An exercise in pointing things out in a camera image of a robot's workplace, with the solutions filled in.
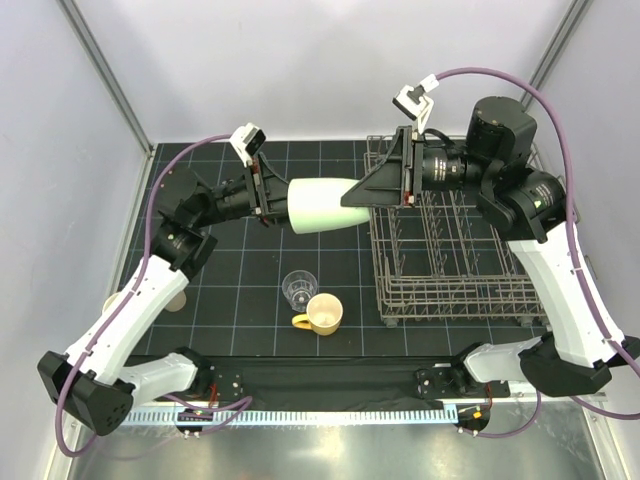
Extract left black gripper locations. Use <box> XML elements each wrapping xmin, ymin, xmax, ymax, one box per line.
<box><xmin>192</xmin><ymin>152</ymin><xmax>323</xmax><ymax>228</ymax></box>

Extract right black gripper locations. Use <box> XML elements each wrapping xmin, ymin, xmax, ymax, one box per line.
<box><xmin>340</xmin><ymin>126</ymin><xmax>495</xmax><ymax>210</ymax></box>

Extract pale green cup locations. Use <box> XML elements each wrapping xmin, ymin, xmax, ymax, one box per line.
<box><xmin>287</xmin><ymin>178</ymin><xmax>370</xmax><ymax>235</ymax></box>

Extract beige paper cup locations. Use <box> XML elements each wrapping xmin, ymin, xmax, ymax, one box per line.
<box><xmin>102</xmin><ymin>291</ymin><xmax>187</xmax><ymax>312</ymax></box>

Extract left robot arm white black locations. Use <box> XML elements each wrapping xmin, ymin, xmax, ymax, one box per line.
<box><xmin>37</xmin><ymin>154</ymin><xmax>288</xmax><ymax>436</ymax></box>

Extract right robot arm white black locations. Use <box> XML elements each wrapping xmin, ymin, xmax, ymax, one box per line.
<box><xmin>341</xmin><ymin>96</ymin><xmax>639</xmax><ymax>397</ymax></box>

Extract clear glass tumbler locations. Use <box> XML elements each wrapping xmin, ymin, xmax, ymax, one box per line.
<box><xmin>282</xmin><ymin>270</ymin><xmax>319</xmax><ymax>313</ymax></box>

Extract black grid mat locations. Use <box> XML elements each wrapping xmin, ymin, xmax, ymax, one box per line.
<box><xmin>119</xmin><ymin>141</ymin><xmax>571</xmax><ymax>360</ymax></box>

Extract yellow mug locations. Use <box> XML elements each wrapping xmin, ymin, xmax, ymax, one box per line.
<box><xmin>291</xmin><ymin>293</ymin><xmax>344</xmax><ymax>336</ymax></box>

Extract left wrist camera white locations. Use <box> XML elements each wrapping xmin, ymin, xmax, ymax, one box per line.
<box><xmin>229</xmin><ymin>122</ymin><xmax>266</xmax><ymax>167</ymax></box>

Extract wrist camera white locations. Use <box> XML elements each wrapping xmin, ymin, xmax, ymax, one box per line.
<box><xmin>392</xmin><ymin>74</ymin><xmax>439</xmax><ymax>134</ymax></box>
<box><xmin>229</xmin><ymin>122</ymin><xmax>266</xmax><ymax>167</ymax></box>

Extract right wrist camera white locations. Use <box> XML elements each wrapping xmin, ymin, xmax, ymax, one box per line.
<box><xmin>392</xmin><ymin>74</ymin><xmax>439</xmax><ymax>134</ymax></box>

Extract grey wire dish rack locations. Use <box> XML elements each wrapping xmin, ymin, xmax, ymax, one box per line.
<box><xmin>363</xmin><ymin>133</ymin><xmax>557</xmax><ymax>329</ymax></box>

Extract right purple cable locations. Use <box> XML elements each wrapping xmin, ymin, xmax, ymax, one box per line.
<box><xmin>434</xmin><ymin>68</ymin><xmax>640</xmax><ymax>419</ymax></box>

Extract purple cable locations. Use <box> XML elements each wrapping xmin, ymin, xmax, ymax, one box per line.
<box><xmin>53</xmin><ymin>133</ymin><xmax>254</xmax><ymax>459</ymax></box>
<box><xmin>434</xmin><ymin>68</ymin><xmax>640</xmax><ymax>419</ymax></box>

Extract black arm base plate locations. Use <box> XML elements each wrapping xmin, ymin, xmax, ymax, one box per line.
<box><xmin>207</xmin><ymin>356</ymin><xmax>510</xmax><ymax>412</ymax></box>

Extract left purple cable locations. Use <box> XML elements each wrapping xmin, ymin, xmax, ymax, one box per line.
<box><xmin>53</xmin><ymin>133</ymin><xmax>254</xmax><ymax>459</ymax></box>

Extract white slotted cable duct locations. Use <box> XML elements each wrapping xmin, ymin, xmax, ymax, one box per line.
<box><xmin>122</xmin><ymin>404</ymin><xmax>458</xmax><ymax>428</ymax></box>

